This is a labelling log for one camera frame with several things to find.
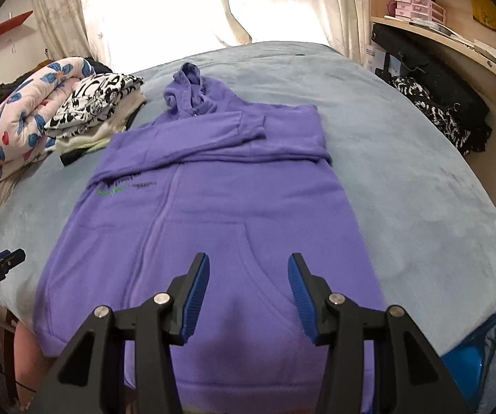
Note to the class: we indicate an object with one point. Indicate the white cardboard box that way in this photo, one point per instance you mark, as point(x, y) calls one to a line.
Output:
point(370, 58)

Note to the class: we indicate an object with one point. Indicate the black folded garment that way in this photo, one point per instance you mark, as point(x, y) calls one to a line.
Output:
point(69, 159)

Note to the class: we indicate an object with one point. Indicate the black and white printed garment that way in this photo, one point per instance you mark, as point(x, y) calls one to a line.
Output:
point(92, 95)

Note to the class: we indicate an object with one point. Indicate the cream folded garment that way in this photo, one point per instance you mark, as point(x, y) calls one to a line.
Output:
point(101, 136)

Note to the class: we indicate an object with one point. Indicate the floral quilt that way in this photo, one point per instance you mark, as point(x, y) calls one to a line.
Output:
point(19, 112)

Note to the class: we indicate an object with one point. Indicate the long black case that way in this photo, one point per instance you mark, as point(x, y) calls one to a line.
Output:
point(437, 77)

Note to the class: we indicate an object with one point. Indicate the grey-blue fleece blanket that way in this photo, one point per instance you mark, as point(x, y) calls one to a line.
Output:
point(403, 181)

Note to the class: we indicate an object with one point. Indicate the stack of papers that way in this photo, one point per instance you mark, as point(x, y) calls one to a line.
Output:
point(495, 58)

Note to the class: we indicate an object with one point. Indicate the pink drawer organizer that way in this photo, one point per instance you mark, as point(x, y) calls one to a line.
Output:
point(416, 8)

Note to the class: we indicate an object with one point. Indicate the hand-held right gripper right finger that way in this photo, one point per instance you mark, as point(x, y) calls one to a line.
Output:
point(301, 297)

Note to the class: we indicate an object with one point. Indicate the blue plastic stool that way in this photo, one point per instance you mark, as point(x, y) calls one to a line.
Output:
point(463, 366)

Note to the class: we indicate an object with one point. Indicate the yellow cloth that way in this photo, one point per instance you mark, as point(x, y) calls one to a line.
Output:
point(487, 13)

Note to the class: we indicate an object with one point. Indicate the purple zip hoodie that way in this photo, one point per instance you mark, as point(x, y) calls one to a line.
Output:
point(230, 207)

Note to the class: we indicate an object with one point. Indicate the red wall shelf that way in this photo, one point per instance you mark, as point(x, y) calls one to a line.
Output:
point(8, 23)

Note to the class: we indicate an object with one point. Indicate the magenta round basket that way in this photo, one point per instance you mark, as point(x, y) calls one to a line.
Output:
point(392, 6)

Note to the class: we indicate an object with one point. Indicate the dark knit garment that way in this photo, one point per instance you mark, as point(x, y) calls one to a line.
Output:
point(99, 67)

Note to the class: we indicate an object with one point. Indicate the white floral sheer curtain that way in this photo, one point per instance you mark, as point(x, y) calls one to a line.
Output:
point(58, 17)
point(347, 8)

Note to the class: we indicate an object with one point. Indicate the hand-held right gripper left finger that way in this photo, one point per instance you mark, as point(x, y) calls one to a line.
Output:
point(194, 297)

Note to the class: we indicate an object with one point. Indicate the black and white patterned cloth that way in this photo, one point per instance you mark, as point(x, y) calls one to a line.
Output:
point(407, 88)

